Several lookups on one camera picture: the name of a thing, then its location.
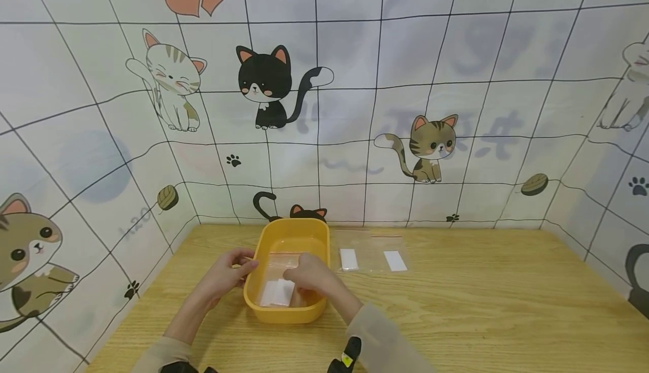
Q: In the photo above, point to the person's right hand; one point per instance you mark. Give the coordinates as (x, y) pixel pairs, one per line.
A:
(319, 280)

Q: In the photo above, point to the person's left hand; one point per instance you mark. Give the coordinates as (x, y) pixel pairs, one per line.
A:
(220, 280)

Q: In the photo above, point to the person's right thumb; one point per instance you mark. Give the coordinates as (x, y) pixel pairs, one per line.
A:
(292, 274)

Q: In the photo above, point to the person's right fingers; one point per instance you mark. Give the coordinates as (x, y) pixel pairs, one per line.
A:
(307, 260)

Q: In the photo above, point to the person's left thumb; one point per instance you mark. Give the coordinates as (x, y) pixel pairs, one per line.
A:
(249, 269)

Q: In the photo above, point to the person's left index finger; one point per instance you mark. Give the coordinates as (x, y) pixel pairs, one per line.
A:
(242, 253)

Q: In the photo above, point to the clear zip bag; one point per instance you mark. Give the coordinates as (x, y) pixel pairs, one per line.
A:
(393, 244)
(276, 269)
(351, 243)

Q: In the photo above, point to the person's right forearm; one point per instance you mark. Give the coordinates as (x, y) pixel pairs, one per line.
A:
(380, 342)

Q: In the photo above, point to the person's left forearm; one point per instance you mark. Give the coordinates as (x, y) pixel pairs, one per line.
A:
(170, 339)

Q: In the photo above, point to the white paper strip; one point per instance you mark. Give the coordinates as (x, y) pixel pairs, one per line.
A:
(349, 260)
(395, 261)
(278, 293)

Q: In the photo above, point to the yellow plastic tub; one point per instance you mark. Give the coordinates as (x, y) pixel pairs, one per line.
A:
(286, 240)

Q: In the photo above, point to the black wrist band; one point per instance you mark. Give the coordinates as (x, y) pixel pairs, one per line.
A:
(182, 368)
(346, 356)

